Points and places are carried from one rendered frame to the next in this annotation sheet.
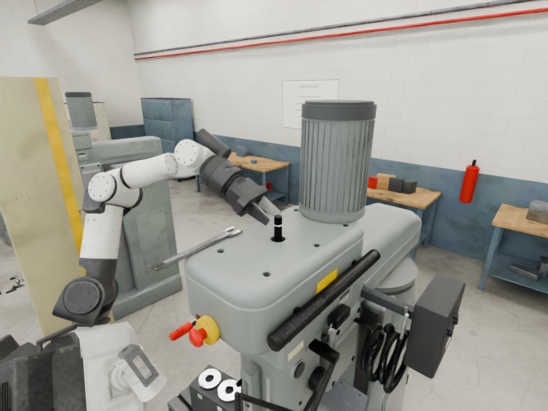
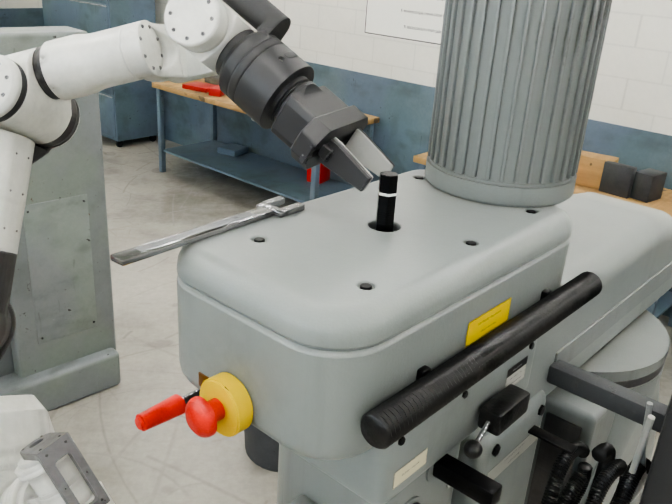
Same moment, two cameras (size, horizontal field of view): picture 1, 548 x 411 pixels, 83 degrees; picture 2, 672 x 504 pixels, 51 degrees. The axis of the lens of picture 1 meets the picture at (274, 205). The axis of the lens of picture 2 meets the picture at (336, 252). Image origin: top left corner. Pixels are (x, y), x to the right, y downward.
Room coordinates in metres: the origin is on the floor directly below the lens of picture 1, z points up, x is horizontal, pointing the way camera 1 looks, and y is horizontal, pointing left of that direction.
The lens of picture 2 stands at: (-0.05, 0.05, 2.17)
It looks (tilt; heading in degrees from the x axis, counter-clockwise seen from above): 23 degrees down; 359
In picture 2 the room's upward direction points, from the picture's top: 4 degrees clockwise
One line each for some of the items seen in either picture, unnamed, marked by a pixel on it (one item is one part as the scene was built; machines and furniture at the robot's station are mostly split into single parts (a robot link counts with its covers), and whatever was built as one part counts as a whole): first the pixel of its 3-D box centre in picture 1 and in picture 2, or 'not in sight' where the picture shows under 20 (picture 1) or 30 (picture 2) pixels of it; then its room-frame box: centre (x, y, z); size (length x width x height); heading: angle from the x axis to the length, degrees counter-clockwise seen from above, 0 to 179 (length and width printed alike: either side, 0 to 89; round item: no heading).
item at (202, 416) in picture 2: (198, 336); (206, 414); (0.50, 0.16, 1.76); 0.04 x 0.03 x 0.04; 49
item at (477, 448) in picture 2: (333, 322); (490, 420); (0.65, -0.16, 1.66); 0.12 x 0.04 x 0.04; 139
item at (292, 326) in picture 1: (333, 289); (501, 341); (0.62, -0.14, 1.79); 0.45 x 0.04 x 0.04; 139
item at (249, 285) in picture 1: (281, 263); (386, 285); (0.71, -0.02, 1.81); 0.47 x 0.26 x 0.16; 139
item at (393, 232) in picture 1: (360, 247); (550, 282); (1.07, -0.34, 1.66); 0.80 x 0.23 x 0.20; 139
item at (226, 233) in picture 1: (201, 246); (214, 228); (0.65, 0.17, 1.89); 0.24 x 0.04 x 0.01; 142
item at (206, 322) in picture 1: (207, 329); (225, 404); (0.52, 0.14, 1.76); 0.06 x 0.02 x 0.06; 49
